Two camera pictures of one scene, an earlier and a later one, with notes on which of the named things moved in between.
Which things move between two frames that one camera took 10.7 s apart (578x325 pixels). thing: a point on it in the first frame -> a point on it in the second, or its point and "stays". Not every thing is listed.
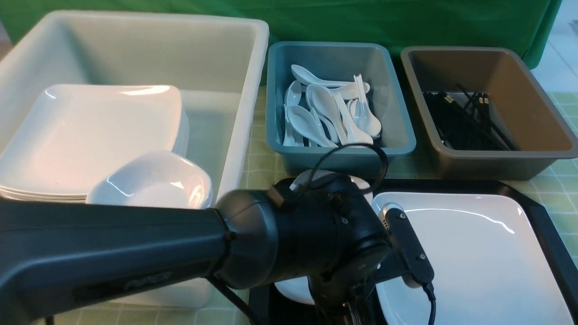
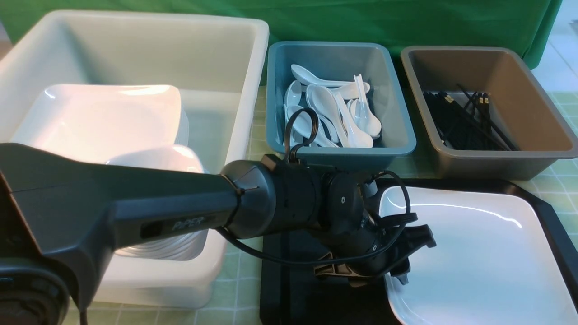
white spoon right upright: x=365 y=117 stays
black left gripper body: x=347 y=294 -> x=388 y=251
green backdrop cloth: x=529 y=26 stays
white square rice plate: x=491 y=264 stays
